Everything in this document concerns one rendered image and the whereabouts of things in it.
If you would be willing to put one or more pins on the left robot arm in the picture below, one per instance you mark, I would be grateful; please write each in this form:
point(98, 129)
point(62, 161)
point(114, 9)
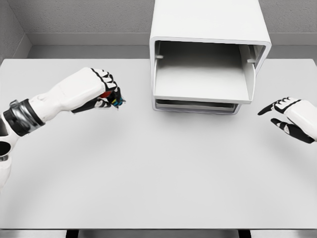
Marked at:
point(29, 109)

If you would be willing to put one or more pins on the white tabletop storage cabinet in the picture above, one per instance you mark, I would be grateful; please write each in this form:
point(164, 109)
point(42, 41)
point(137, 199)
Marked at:
point(210, 27)

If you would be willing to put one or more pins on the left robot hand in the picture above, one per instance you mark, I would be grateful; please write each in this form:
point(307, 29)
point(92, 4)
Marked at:
point(85, 85)

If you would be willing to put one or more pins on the black load switch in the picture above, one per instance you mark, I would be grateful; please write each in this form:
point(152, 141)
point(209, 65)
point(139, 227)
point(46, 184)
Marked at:
point(114, 98)

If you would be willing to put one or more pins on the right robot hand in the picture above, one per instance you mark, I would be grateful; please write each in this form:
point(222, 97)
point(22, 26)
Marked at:
point(298, 116)

